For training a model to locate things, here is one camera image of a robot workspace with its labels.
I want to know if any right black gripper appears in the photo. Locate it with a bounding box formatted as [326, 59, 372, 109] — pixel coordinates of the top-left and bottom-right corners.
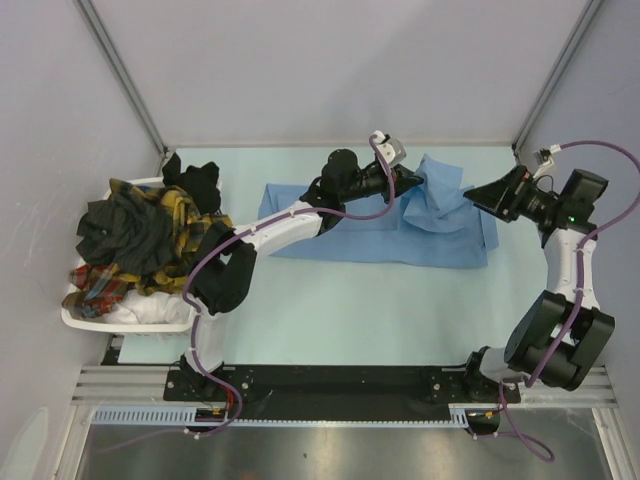
[463, 164, 562, 223]

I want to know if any light blue long sleeve shirt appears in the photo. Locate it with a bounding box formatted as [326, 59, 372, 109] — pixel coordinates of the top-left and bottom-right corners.
[273, 155, 499, 269]

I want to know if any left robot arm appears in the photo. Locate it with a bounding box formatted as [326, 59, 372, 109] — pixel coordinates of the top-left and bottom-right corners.
[182, 147, 423, 401]

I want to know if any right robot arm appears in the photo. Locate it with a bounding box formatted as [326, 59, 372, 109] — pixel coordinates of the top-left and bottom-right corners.
[461, 166, 615, 401]

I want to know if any black shirt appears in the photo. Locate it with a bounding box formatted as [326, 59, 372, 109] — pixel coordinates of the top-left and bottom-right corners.
[161, 153, 221, 214]

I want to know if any yellow plaid shirt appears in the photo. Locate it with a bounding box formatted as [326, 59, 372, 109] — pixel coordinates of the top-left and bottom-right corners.
[109, 179, 232, 295]

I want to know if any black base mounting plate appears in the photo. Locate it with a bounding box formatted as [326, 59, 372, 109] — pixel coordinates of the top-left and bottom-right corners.
[163, 363, 521, 420]

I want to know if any dark grey striped shirt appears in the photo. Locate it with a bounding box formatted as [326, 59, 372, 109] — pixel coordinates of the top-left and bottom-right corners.
[76, 194, 174, 276]

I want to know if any white shirt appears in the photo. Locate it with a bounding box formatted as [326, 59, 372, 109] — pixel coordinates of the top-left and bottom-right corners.
[104, 291, 192, 325]

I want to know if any red plaid shirt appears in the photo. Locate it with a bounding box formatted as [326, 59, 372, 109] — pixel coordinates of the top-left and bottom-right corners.
[62, 264, 140, 320]

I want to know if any white laundry basket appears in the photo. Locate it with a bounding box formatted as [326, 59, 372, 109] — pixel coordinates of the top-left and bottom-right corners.
[61, 177, 195, 335]

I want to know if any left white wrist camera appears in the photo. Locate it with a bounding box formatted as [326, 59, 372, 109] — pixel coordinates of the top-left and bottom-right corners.
[369, 130, 406, 168]

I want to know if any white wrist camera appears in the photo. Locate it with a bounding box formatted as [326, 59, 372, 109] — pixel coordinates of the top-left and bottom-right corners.
[369, 130, 406, 168]
[533, 144, 562, 179]

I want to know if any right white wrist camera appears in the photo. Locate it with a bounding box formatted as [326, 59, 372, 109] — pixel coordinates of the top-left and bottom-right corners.
[533, 144, 562, 179]

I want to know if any right aluminium frame post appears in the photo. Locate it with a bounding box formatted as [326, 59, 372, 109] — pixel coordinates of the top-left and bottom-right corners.
[511, 0, 605, 157]

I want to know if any aluminium frame post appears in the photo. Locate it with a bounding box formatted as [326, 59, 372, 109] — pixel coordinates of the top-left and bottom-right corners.
[511, 0, 605, 157]
[74, 0, 167, 155]

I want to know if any white slotted cable duct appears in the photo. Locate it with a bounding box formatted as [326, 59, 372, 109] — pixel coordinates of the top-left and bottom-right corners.
[90, 405, 501, 429]

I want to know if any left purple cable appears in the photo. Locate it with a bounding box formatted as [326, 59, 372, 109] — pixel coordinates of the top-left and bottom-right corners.
[182, 133, 396, 441]

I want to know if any left aluminium frame post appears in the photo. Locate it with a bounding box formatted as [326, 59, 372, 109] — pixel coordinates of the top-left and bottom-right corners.
[74, 0, 167, 155]

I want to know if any aluminium front rail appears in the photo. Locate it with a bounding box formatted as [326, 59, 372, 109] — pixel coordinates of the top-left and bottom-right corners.
[72, 364, 619, 409]

